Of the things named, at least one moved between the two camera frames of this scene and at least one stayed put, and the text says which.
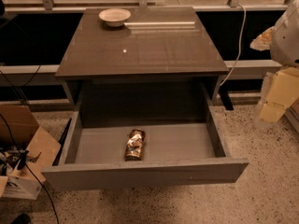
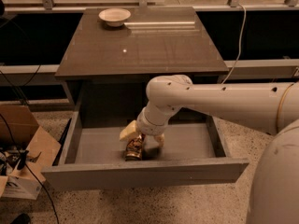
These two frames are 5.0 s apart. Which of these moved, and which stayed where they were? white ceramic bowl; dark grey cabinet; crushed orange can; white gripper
Moved: white gripper
Stayed: crushed orange can; dark grey cabinet; white ceramic bowl
